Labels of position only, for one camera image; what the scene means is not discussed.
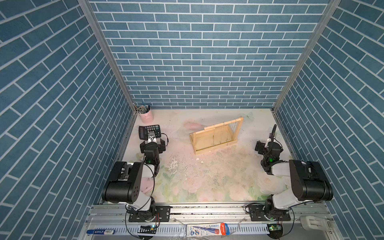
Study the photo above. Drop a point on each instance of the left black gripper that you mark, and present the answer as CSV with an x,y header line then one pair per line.
x,y
144,145

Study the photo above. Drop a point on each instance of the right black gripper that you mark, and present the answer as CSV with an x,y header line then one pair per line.
x,y
260,146

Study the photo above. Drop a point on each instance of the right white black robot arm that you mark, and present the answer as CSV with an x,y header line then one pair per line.
x,y
309,182

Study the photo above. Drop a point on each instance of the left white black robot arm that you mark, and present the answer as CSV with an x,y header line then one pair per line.
x,y
123,186

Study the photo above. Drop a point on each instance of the wooden jewelry display stand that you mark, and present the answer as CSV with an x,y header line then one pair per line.
x,y
216,136

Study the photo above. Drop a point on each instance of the black desk calculator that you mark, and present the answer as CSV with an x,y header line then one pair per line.
x,y
149,132

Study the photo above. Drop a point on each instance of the pink pen holder cup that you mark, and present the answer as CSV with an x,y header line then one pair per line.
x,y
147,117

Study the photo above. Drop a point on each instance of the pens in pink cup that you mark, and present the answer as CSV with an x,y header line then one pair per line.
x,y
143,109

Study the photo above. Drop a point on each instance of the red blue packaged box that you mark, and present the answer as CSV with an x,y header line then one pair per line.
x,y
203,230

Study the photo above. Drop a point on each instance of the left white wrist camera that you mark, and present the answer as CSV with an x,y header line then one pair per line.
x,y
154,139

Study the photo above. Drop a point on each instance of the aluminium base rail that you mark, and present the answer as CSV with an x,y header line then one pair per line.
x,y
243,224

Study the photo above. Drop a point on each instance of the white plastic bracket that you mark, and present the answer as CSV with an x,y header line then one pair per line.
x,y
314,223

